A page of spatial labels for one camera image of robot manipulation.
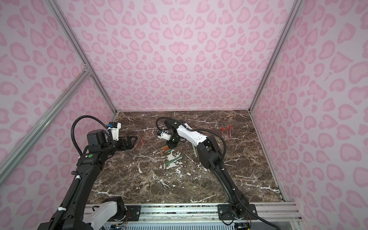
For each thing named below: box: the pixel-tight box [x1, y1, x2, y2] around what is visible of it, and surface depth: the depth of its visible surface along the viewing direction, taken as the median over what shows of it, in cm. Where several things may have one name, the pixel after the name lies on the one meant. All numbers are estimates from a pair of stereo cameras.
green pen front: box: [164, 154, 184, 167], surface depth 94 cm
